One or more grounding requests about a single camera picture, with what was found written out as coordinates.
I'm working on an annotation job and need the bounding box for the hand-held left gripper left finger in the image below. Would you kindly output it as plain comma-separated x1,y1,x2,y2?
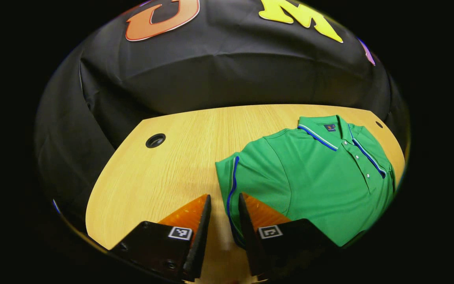
109,194,212,282

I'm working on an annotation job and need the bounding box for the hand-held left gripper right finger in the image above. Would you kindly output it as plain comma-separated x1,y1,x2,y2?
238,192,340,281

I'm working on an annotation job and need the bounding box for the green T-shirt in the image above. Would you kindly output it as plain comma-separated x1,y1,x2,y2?
215,114,396,248

